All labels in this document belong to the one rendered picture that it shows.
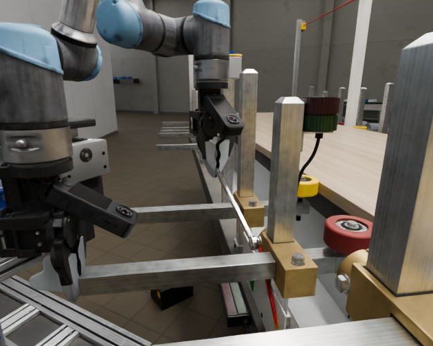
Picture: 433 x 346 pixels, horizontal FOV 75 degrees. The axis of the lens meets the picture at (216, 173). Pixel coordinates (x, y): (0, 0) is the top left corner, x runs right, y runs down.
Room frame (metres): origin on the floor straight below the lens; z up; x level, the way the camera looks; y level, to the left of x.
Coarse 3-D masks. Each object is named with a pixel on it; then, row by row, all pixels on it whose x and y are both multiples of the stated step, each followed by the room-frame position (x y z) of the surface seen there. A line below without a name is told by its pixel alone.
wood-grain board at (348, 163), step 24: (264, 120) 2.23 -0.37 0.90; (264, 144) 1.17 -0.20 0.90; (312, 144) 1.17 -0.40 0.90; (336, 144) 1.17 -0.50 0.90; (360, 144) 1.17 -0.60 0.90; (384, 144) 1.17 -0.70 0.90; (312, 168) 0.78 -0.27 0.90; (336, 168) 0.78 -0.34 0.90; (360, 168) 0.78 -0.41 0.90; (336, 192) 0.58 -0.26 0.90; (360, 192) 0.58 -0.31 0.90; (360, 216) 0.50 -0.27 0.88
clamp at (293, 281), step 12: (264, 240) 0.44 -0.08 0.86; (276, 252) 0.39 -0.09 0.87; (288, 252) 0.39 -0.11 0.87; (300, 252) 0.39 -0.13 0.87; (276, 264) 0.38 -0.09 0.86; (288, 264) 0.36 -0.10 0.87; (312, 264) 0.36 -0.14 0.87; (276, 276) 0.38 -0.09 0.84; (288, 276) 0.35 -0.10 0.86; (300, 276) 0.35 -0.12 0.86; (312, 276) 0.35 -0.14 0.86; (288, 288) 0.35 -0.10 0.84; (300, 288) 0.35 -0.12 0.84; (312, 288) 0.35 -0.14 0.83
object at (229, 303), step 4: (224, 284) 0.54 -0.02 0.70; (228, 284) 0.54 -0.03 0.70; (224, 288) 0.52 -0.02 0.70; (228, 288) 0.52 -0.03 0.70; (224, 292) 0.51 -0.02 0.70; (228, 292) 0.51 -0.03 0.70; (224, 296) 0.50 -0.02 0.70; (228, 296) 0.50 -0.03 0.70; (228, 300) 0.49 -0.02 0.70; (232, 300) 0.49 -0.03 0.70; (228, 304) 0.47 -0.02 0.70; (232, 304) 0.47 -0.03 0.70; (228, 308) 0.46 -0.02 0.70; (232, 308) 0.46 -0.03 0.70; (228, 312) 0.45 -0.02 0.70; (232, 312) 0.45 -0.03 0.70; (236, 312) 0.45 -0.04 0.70
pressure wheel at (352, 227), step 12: (336, 216) 0.44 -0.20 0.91; (348, 216) 0.44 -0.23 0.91; (324, 228) 0.42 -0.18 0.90; (336, 228) 0.40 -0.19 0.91; (348, 228) 0.41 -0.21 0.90; (360, 228) 0.41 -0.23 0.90; (372, 228) 0.40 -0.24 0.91; (324, 240) 0.41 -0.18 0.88; (336, 240) 0.39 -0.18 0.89; (348, 240) 0.38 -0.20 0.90; (360, 240) 0.37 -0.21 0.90; (348, 252) 0.38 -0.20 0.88
